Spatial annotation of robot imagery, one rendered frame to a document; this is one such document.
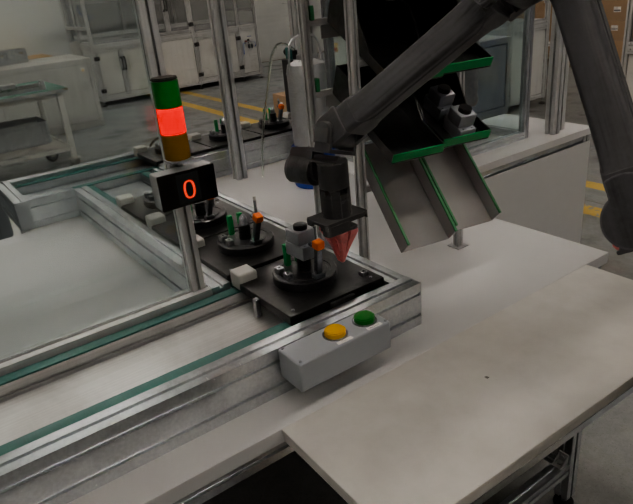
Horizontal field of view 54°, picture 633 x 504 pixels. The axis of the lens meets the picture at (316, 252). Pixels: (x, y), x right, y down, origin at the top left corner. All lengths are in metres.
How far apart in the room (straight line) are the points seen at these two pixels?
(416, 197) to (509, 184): 1.16
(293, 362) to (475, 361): 0.37
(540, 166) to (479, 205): 1.19
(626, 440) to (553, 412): 1.35
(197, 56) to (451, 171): 9.26
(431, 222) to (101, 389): 0.79
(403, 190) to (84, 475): 0.89
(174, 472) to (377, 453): 0.33
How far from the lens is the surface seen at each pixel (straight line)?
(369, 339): 1.16
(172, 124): 1.21
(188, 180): 1.24
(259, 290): 1.31
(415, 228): 1.42
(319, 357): 1.09
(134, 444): 1.07
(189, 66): 10.62
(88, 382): 1.24
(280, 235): 1.57
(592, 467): 2.35
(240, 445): 1.09
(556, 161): 2.81
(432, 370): 1.22
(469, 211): 1.53
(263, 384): 1.14
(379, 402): 1.14
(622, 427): 2.54
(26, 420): 1.20
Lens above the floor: 1.57
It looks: 24 degrees down
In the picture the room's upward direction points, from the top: 5 degrees counter-clockwise
